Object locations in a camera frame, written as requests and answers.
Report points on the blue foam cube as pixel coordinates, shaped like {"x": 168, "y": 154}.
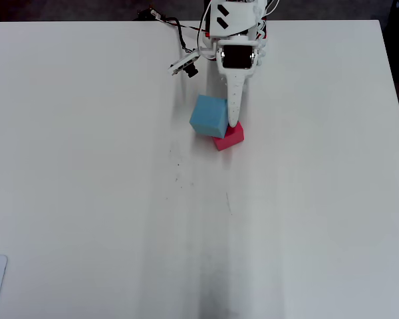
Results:
{"x": 207, "y": 113}

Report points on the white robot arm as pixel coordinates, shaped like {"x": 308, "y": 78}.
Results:
{"x": 232, "y": 16}

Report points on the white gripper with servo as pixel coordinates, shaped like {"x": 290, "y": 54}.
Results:
{"x": 236, "y": 56}

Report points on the red foam cube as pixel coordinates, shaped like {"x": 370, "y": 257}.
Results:
{"x": 231, "y": 138}

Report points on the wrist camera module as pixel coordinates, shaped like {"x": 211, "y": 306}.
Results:
{"x": 183, "y": 63}

